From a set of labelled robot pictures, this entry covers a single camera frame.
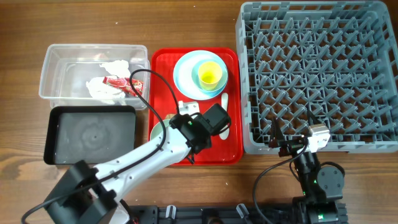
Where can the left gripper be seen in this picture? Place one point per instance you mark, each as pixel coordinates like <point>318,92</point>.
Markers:
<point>209,142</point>

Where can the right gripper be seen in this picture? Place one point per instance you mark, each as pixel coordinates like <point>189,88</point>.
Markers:
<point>277,140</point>

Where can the brown food stick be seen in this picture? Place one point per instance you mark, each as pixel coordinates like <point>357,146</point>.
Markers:
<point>169,116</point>

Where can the red snack wrapper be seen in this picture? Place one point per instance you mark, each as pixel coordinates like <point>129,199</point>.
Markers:
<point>127,85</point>

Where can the white paper napkin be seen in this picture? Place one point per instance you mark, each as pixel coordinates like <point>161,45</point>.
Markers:
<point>103,92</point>

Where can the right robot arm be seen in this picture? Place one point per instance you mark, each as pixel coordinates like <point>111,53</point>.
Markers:
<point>322,183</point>

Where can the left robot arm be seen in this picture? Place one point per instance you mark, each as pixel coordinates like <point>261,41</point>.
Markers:
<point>92,194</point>

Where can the grey plastic dishwasher rack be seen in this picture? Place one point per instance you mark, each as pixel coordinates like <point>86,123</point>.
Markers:
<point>334,59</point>

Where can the black rectangular waste tray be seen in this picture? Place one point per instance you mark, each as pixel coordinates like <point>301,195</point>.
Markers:
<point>95,134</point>

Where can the white plastic spoon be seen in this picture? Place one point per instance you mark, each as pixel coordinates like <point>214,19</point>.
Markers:
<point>224,105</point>

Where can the green bowl with food scraps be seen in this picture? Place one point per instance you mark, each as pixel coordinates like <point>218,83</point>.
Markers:
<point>157,129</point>

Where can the red plastic serving tray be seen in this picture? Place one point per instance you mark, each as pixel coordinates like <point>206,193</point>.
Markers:
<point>223,152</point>

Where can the light blue shallow bowl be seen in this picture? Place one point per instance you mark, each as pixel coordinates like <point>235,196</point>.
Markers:
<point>222,83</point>

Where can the light blue plate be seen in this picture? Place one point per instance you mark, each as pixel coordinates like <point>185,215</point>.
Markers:
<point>182,74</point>

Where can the yellow plastic cup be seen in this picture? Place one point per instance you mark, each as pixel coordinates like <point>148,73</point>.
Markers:
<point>209,75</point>

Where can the clear plastic storage bin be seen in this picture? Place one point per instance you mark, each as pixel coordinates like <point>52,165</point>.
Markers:
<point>67,68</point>

